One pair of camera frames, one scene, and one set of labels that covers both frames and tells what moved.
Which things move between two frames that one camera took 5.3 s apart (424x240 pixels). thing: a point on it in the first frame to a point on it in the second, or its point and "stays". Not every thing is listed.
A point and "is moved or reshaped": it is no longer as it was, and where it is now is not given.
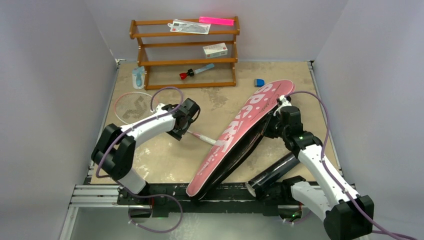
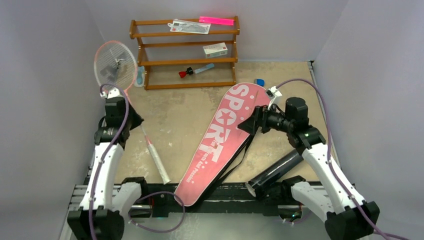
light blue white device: (138, 77) stays
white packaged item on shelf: (189, 27) stays
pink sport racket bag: (227, 159) is moved or reshaped
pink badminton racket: (132, 106) to (115, 65)
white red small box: (215, 50) stays
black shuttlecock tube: (255, 186) stays
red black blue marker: (191, 72) stays
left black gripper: (178, 134) to (137, 120)
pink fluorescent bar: (214, 20) stays
